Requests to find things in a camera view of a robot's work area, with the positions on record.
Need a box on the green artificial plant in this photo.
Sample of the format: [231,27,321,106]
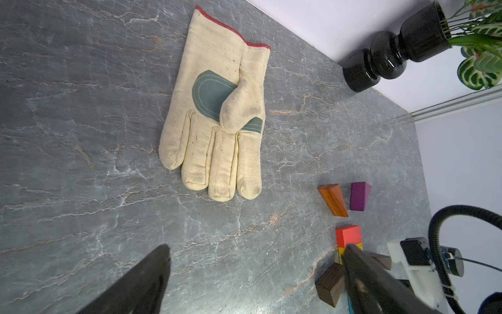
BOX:
[442,1,501,91]

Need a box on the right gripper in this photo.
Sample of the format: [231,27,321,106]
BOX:
[387,237,448,310]

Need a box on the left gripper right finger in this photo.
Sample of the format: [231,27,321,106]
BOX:
[342,244,439,313]

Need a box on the red rectangular block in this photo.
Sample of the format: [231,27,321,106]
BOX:
[335,225,363,248]

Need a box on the yellow rectangular block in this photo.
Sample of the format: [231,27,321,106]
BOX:
[338,243,363,264]

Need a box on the reddish brown triangle block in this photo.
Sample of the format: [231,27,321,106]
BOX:
[318,184,349,217]

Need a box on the dark brown triangle block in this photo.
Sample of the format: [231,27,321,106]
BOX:
[315,263,345,307]

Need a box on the purple triangle block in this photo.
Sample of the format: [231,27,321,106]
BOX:
[350,182,371,211]

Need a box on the beige work glove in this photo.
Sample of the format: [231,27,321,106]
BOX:
[158,7,271,201]

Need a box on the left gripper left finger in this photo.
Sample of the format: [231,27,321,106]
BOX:
[78,244,171,313]

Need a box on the black vase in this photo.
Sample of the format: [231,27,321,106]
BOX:
[343,1,451,92]

